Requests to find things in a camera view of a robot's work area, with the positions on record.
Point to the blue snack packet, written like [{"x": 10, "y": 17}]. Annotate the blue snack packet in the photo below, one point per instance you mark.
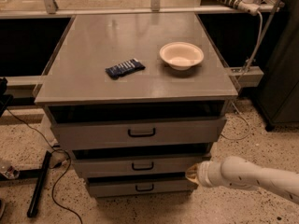
[{"x": 125, "y": 68}]

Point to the white paper bowl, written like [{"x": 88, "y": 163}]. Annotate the white paper bowl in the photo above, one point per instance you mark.
[{"x": 181, "y": 55}]

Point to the clear plastic bottle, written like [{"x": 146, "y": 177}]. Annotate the clear plastic bottle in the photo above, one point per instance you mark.
[{"x": 8, "y": 170}]

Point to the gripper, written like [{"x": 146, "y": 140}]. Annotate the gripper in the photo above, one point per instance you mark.
[{"x": 204, "y": 174}]

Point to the grey bottom drawer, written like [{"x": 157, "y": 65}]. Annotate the grey bottom drawer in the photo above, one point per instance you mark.
[{"x": 112, "y": 186}]

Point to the black metal floor bar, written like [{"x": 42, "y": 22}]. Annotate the black metal floor bar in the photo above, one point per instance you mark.
[{"x": 42, "y": 174}]

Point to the grey drawer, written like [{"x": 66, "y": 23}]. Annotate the grey drawer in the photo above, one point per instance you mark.
[
  {"x": 112, "y": 186},
  {"x": 122, "y": 161},
  {"x": 137, "y": 133}
]

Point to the white power strip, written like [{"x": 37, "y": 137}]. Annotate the white power strip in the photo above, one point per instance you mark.
[{"x": 252, "y": 9}]

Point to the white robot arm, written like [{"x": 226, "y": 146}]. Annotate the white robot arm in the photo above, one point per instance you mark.
[{"x": 236, "y": 173}]

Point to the dark grey cabinet right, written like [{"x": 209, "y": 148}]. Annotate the dark grey cabinet right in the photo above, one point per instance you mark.
[{"x": 278, "y": 93}]

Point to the grey top drawer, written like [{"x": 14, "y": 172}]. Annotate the grey top drawer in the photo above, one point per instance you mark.
[{"x": 137, "y": 133}]

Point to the black device left edge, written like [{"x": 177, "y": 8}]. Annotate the black device left edge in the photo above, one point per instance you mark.
[{"x": 5, "y": 99}]

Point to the grey drawer cabinet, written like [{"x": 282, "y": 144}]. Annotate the grey drawer cabinet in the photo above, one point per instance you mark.
[{"x": 77, "y": 88}]

